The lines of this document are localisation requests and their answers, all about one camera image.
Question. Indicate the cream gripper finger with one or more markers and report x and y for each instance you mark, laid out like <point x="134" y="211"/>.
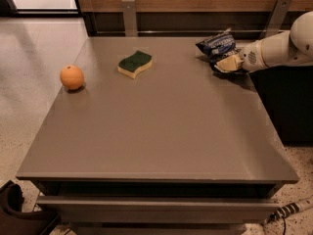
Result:
<point x="231" y="63"/>

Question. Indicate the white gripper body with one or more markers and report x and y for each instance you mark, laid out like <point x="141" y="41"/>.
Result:
<point x="250" y="59"/>

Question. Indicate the blue chip bag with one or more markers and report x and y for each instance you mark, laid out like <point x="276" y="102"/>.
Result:
<point x="218" y="47"/>

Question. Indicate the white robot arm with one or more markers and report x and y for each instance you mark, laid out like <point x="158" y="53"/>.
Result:
<point x="291" y="48"/>

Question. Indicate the green and yellow sponge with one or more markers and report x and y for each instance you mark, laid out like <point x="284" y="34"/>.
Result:
<point x="135" y="64"/>

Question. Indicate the orange fruit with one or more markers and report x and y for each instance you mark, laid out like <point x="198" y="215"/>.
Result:
<point x="72" y="77"/>

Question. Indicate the right metal bracket post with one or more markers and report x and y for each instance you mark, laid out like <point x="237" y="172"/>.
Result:
<point x="276" y="18"/>

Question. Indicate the metal bracket post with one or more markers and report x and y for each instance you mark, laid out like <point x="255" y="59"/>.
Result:
<point x="276" y="18"/>
<point x="129" y="18"/>

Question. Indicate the left metal bracket post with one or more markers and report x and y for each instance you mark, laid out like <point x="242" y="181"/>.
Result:
<point x="129" y="18"/>

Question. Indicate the horizontal metal rail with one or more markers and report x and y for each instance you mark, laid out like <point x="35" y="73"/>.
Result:
<point x="252" y="31"/>

